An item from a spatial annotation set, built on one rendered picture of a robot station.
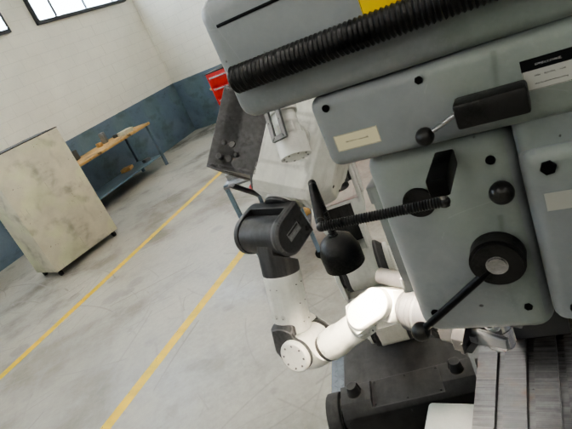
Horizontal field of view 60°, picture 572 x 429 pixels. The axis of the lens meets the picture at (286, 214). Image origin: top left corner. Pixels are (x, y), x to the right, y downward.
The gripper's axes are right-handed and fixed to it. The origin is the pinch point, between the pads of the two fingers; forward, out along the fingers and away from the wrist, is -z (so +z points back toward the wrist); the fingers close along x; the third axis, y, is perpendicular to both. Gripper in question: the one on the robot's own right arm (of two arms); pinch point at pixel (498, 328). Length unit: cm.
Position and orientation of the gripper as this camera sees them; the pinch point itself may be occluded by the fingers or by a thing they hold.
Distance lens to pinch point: 94.7
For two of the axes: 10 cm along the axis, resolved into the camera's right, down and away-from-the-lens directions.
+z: -6.5, -0.6, 7.6
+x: 6.7, -5.3, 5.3
